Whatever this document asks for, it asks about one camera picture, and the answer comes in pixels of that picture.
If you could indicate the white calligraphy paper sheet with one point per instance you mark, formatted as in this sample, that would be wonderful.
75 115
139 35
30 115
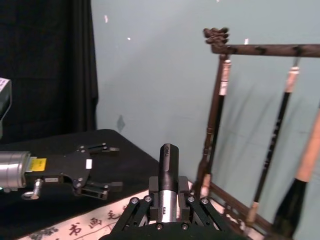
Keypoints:
75 225

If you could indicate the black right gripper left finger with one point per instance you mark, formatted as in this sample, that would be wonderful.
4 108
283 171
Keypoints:
153 190

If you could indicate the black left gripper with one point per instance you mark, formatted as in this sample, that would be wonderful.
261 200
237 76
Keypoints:
65 166

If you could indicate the dark wooden brush rack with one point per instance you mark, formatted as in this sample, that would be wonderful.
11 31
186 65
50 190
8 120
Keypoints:
275 50

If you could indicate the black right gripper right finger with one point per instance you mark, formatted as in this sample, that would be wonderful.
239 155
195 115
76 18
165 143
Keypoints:
183 190

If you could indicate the black curtain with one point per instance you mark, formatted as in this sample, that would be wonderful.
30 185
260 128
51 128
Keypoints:
50 62

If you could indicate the black table cloth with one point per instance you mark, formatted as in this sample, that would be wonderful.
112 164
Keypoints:
130 162

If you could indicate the black and silver pen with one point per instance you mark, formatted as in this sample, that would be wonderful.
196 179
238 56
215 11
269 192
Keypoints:
169 170

